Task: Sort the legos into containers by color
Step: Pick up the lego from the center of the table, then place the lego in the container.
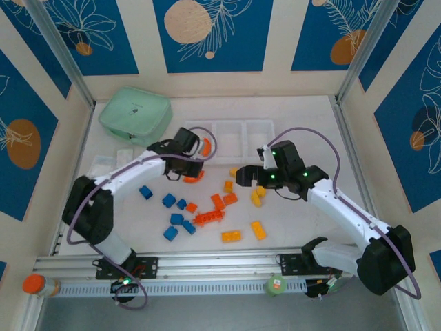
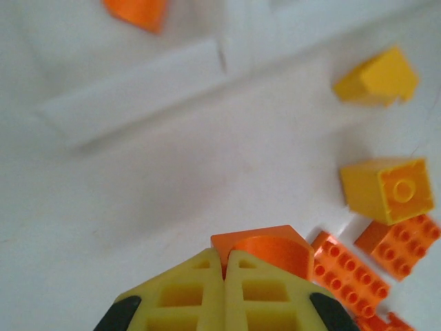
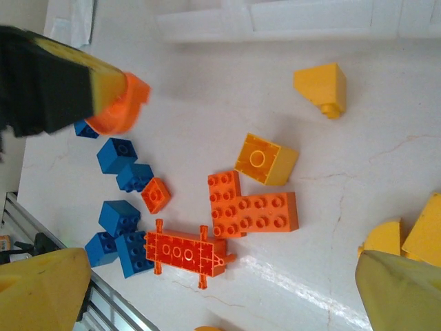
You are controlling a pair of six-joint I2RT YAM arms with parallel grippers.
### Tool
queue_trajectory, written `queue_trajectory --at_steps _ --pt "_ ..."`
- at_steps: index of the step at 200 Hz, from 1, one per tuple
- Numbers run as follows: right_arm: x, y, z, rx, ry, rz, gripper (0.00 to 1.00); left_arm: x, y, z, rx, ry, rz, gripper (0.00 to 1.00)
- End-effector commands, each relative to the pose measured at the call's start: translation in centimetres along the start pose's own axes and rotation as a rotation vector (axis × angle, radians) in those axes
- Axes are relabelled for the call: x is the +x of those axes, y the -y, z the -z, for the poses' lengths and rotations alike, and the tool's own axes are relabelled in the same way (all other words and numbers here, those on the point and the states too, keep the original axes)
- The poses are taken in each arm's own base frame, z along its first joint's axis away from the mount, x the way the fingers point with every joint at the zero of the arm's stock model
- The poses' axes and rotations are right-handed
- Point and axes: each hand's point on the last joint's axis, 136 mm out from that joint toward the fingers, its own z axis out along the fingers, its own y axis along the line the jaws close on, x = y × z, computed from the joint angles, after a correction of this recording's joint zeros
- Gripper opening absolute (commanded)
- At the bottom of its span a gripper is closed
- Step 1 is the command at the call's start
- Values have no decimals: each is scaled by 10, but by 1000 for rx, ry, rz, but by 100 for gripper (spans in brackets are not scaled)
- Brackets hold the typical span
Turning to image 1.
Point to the small yellow lego brick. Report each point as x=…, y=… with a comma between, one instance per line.
x=255, y=201
x=228, y=186

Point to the yellow curved toy brick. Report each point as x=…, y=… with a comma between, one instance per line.
x=258, y=230

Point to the long orange lego piece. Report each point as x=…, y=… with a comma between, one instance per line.
x=208, y=218

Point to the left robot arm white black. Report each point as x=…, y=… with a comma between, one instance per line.
x=131, y=169

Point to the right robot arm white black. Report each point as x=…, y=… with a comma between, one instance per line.
x=339, y=205

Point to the white translucent container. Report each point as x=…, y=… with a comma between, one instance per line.
x=230, y=139
x=206, y=125
x=258, y=132

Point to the small orange lego brick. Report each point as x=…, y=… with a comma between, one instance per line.
x=191, y=207

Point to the small blue lego brick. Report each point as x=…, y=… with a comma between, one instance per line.
x=181, y=204

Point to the long yellow lego brick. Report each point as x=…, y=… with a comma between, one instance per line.
x=231, y=236

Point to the mint green zipper pouch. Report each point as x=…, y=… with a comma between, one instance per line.
x=134, y=112

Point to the clear plastic bag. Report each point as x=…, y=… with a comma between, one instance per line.
x=102, y=166

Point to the green round can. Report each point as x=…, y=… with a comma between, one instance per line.
x=274, y=285

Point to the jar with orange lid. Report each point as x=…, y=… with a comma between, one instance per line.
x=36, y=285

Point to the aluminium side rail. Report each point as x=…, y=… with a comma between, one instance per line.
x=355, y=162

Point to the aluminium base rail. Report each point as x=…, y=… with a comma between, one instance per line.
x=213, y=263

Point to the aluminium frame post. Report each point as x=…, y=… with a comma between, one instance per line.
x=367, y=51
x=62, y=55

